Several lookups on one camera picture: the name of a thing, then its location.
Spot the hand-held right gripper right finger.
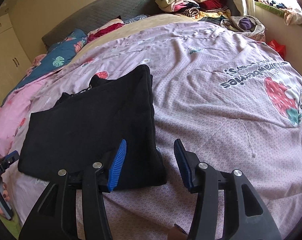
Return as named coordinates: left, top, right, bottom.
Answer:
left=173, top=139, right=282, bottom=240

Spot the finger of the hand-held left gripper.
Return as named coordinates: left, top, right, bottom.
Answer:
left=1, top=150, right=19, bottom=167

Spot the pink quilt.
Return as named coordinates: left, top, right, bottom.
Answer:
left=0, top=79, right=49, bottom=165

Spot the colourful clothes heap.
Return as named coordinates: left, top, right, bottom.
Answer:
left=253, top=0, right=302, bottom=27

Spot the green sill mat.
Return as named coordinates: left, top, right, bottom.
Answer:
left=254, top=1, right=302, bottom=33

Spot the yellow green cloth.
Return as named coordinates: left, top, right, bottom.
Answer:
left=0, top=217, right=25, bottom=240

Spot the grey quilted headboard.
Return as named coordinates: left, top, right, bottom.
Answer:
left=41, top=0, right=164, bottom=48

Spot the dark patterned pillow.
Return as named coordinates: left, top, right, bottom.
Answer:
left=122, top=14, right=150, bottom=25

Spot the beige blanket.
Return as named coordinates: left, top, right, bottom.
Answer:
left=68, top=14, right=191, bottom=63

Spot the red plastic bag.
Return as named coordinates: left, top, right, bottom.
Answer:
left=267, top=39, right=286, bottom=57

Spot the blue floral quilt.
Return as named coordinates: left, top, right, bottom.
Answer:
left=6, top=29, right=89, bottom=98

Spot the black sweater with orange cuffs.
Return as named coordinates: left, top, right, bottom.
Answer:
left=17, top=64, right=167, bottom=192

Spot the crumpled cloth bundle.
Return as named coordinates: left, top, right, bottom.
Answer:
left=221, top=15, right=266, bottom=42

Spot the red folded cloth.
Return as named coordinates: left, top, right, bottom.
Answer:
left=87, top=17, right=125, bottom=43

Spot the lilac strawberry print duvet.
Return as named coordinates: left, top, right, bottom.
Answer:
left=0, top=21, right=302, bottom=240

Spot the person's right hand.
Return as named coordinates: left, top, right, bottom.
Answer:
left=167, top=224, right=191, bottom=240

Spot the cream wardrobe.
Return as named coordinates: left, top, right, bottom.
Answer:
left=0, top=12, right=33, bottom=113

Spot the pile of folded clothes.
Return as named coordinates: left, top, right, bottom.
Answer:
left=154, top=0, right=237, bottom=22

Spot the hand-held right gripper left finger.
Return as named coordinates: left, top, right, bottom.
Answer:
left=18, top=139, right=128, bottom=240

